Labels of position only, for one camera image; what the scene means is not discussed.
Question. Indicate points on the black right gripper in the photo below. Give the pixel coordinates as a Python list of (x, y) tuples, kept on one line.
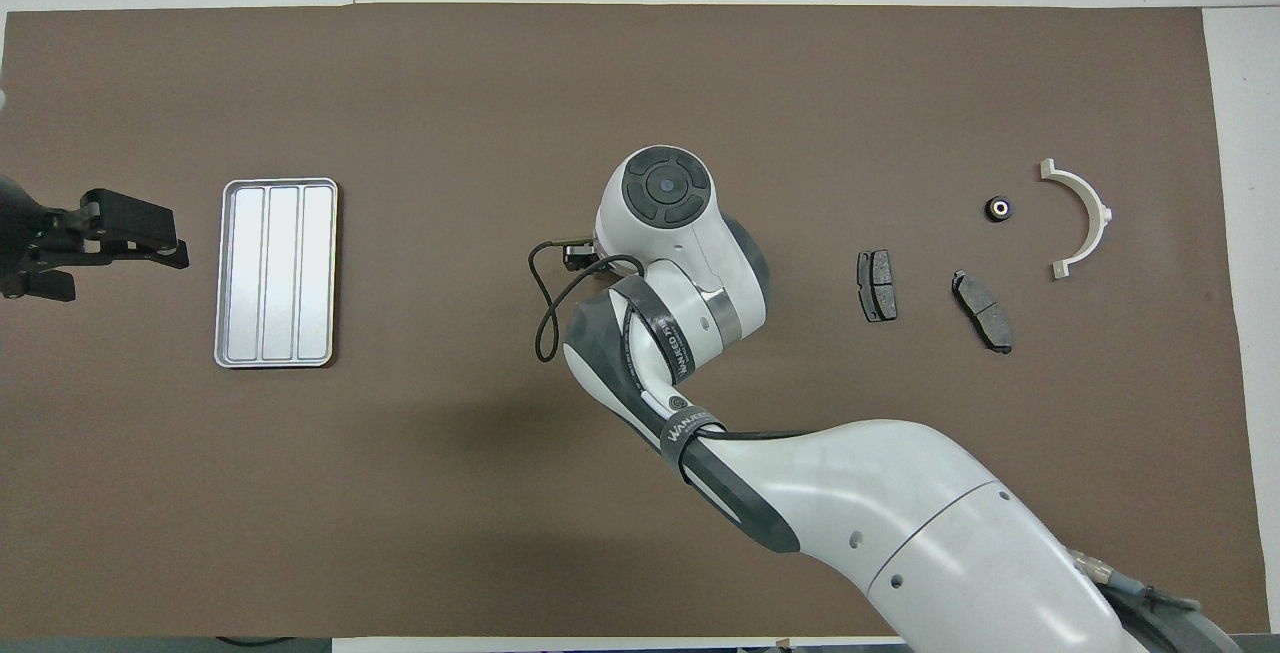
[(582, 255)]

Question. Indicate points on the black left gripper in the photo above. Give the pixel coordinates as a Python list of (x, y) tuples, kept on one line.
[(35, 238)]

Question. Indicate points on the large black bearing gear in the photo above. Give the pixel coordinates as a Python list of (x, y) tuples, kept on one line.
[(999, 209)]

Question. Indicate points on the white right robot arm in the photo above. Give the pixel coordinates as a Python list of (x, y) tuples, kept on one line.
[(880, 513)]

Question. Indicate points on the silver metal tray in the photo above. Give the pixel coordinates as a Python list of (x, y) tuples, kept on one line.
[(280, 273)]

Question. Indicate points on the brown table mat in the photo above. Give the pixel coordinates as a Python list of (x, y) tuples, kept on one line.
[(400, 483)]

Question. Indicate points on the short dark brake pad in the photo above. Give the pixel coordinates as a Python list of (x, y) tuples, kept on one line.
[(878, 285)]

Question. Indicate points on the long dark brake pad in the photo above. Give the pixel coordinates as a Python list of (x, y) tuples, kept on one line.
[(982, 311)]

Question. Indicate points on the white semicircular bracket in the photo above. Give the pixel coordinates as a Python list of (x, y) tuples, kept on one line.
[(1092, 205)]

